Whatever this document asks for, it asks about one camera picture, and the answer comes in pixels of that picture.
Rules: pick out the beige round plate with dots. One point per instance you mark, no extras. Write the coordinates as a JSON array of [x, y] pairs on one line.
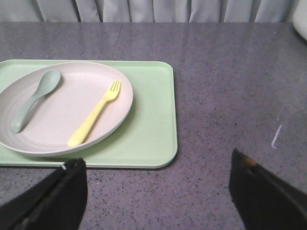
[[54, 118]]

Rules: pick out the light green plastic tray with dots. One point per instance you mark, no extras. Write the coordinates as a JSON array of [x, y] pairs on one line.
[[147, 138]]

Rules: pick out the yellow plastic fork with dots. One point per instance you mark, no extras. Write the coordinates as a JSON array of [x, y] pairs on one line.
[[82, 132]]

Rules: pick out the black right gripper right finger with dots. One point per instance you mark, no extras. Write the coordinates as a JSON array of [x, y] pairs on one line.
[[264, 201]]

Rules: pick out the white appliance at table edge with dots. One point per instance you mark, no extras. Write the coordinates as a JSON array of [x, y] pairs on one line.
[[300, 18]]

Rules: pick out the pale green plastic spoon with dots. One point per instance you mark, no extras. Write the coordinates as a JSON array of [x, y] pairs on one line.
[[47, 84]]

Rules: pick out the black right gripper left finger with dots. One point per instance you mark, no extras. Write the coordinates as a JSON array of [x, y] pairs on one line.
[[56, 203]]

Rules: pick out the grey pleated curtain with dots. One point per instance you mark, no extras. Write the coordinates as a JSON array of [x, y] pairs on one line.
[[148, 11]]

